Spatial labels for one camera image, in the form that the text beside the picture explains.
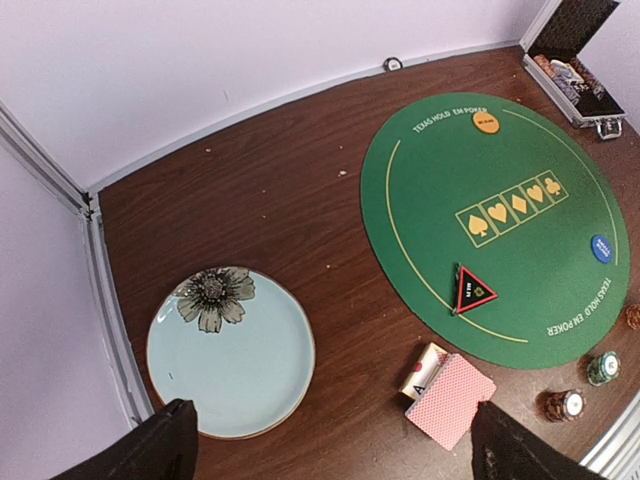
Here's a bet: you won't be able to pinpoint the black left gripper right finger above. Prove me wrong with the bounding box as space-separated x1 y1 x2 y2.
470 401 603 480

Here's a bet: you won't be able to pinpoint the green chip stack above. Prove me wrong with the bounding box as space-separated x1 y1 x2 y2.
586 351 621 387

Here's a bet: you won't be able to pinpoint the chips inside case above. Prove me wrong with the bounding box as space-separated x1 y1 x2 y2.
533 54 622 116

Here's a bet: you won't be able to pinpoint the metal front rail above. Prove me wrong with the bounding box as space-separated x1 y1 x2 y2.
580 394 640 480

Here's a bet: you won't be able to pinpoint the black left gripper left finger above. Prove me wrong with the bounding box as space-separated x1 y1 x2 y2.
56 399 199 479

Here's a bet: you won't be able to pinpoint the blue small blind button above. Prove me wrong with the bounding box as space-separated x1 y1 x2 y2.
591 234 615 264

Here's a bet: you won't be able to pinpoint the red black chip stack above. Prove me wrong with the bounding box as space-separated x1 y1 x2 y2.
537 389 586 422

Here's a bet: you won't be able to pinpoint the left aluminium frame post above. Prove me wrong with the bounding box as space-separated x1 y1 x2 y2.
1 105 154 429

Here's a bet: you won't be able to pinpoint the orange chip stack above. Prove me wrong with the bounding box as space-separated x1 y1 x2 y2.
624 304 640 330

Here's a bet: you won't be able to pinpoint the black red triangular dealer marker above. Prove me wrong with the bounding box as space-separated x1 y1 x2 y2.
452 264 499 315

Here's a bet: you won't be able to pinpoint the red-backed playing card deck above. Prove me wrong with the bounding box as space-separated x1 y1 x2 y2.
405 354 496 451

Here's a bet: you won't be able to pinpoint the light blue flower plate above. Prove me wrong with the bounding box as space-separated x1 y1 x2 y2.
146 266 316 440

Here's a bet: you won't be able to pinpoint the gold playing card box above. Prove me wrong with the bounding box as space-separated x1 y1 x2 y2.
399 342 449 400

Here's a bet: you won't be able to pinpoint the small round wall socket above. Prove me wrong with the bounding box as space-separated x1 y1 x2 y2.
383 57 403 72

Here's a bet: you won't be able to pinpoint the round green poker mat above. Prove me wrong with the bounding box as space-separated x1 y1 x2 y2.
361 93 631 369

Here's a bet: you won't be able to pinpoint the orange big blind button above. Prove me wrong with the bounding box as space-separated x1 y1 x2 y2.
472 111 500 134

